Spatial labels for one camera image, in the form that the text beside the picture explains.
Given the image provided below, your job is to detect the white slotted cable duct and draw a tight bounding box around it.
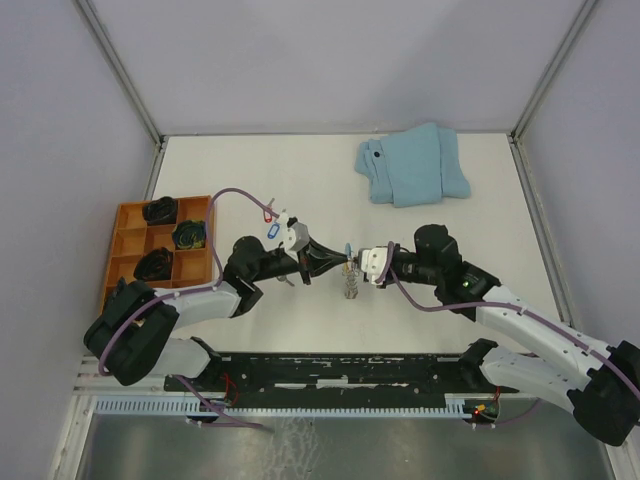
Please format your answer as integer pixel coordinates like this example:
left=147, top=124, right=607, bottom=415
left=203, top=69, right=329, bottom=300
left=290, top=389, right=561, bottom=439
left=94, top=394, right=476, bottom=416

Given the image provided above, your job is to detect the black coiled strap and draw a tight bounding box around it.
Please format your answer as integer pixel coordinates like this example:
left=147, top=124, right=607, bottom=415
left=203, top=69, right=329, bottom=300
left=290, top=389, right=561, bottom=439
left=133, top=248, right=175, bottom=281
left=143, top=197, right=179, bottom=224

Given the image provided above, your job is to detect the key with green tag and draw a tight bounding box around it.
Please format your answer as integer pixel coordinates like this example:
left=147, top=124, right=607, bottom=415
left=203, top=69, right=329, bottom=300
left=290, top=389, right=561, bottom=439
left=278, top=275, right=295, bottom=287

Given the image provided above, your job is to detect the aluminium frame rail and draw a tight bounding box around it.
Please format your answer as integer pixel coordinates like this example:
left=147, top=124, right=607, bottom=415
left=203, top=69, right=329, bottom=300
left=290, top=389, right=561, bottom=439
left=508, top=0, right=640, bottom=357

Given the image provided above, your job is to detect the light blue folded cloth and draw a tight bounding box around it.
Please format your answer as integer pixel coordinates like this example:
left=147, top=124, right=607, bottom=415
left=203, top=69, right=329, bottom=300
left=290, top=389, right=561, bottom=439
left=354, top=123, right=471, bottom=208

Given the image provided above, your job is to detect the black coiled strap bottom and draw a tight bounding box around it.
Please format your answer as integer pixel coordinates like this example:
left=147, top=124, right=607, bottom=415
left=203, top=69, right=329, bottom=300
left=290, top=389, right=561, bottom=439
left=133, top=248, right=175, bottom=281

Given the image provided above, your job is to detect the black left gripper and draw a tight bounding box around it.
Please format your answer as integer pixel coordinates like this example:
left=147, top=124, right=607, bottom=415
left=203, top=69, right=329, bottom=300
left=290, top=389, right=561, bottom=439
left=250, top=235, right=347, bottom=285

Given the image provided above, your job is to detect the green blue coiled strap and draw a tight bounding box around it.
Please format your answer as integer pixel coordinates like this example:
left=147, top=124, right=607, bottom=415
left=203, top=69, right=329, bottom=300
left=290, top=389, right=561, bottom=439
left=172, top=218, right=208, bottom=251

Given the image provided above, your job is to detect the orange compartment tray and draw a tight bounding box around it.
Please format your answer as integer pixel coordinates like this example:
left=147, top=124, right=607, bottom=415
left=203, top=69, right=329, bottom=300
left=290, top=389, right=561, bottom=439
left=101, top=196, right=214, bottom=307

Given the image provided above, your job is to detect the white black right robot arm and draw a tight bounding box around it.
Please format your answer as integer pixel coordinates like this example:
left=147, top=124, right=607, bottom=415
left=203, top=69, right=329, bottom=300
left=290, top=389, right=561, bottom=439
left=379, top=224, right=639, bottom=447

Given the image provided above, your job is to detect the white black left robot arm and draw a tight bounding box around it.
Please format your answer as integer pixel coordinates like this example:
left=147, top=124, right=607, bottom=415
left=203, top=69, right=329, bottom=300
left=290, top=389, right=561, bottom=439
left=83, top=236, right=348, bottom=390

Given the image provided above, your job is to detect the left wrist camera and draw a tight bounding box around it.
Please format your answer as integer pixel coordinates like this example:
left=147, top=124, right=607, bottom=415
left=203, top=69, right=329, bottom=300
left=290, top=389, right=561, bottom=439
left=278, top=210, right=310, bottom=255

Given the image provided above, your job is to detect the key with red tag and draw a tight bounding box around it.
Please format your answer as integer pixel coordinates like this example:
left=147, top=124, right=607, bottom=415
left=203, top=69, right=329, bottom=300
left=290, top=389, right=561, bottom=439
left=263, top=198, right=278, bottom=224

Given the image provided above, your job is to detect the black coiled strap top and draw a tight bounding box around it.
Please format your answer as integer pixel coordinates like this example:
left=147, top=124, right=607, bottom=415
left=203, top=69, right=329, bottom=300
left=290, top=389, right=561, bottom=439
left=143, top=197, right=179, bottom=224

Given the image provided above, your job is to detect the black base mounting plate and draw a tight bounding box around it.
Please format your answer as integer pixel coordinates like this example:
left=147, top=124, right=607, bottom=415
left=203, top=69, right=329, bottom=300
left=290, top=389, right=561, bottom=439
left=189, top=352, right=499, bottom=394

